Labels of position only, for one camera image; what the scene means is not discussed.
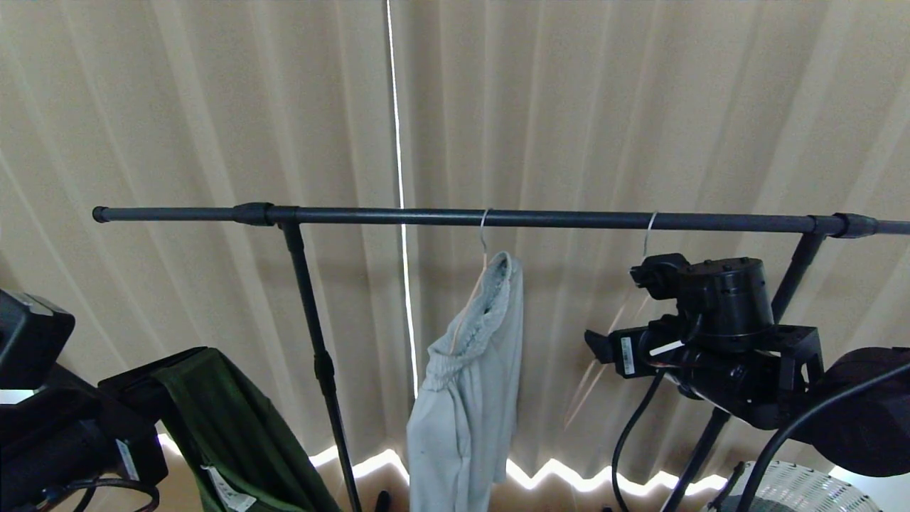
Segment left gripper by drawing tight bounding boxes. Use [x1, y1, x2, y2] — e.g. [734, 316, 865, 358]
[0, 346, 211, 510]

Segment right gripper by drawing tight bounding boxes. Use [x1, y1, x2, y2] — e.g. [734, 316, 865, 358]
[584, 316, 712, 382]

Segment green garment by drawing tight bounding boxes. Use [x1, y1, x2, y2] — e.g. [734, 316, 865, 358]
[151, 346, 343, 512]

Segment pink clothes hanger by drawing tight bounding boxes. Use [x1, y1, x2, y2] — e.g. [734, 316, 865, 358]
[448, 208, 514, 356]
[564, 211, 660, 432]

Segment pale grey shorts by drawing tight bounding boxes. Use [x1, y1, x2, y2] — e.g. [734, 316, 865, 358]
[407, 250, 525, 512]

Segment black clothes rack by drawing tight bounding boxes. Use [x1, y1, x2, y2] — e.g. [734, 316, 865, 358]
[92, 203, 910, 512]

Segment white laundry basket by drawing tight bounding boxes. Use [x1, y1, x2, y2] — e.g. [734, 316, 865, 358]
[707, 460, 884, 512]

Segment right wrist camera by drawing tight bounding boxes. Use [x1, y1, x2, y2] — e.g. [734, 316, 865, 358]
[629, 252, 692, 300]

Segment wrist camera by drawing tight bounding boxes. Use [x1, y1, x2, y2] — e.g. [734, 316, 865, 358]
[0, 289, 76, 390]
[629, 252, 692, 300]

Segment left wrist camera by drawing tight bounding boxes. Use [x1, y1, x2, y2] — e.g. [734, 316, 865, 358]
[0, 289, 76, 390]

